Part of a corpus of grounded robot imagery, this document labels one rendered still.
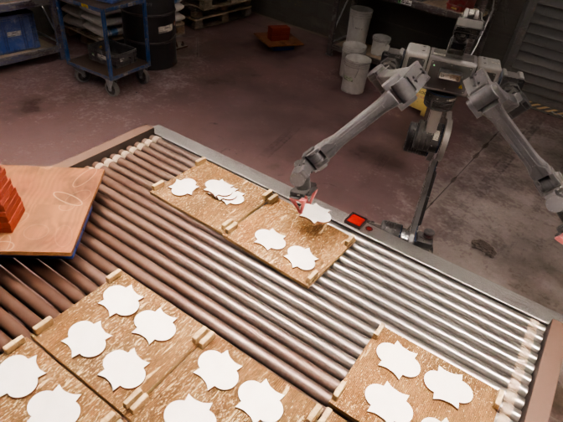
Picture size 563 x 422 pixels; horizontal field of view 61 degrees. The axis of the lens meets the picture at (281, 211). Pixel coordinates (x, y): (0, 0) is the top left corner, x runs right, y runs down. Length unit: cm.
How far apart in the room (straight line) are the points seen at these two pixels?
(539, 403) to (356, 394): 54
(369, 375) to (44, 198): 131
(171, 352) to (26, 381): 39
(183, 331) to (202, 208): 63
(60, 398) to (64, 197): 79
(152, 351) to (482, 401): 99
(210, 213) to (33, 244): 66
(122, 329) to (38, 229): 49
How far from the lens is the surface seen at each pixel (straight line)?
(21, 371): 157
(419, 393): 155
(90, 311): 166
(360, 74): 547
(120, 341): 157
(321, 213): 186
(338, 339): 161
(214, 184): 210
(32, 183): 207
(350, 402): 147
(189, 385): 146
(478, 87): 175
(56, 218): 187
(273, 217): 198
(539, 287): 363
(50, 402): 149
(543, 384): 174
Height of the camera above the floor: 218
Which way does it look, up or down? 38 degrees down
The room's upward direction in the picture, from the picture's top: 7 degrees clockwise
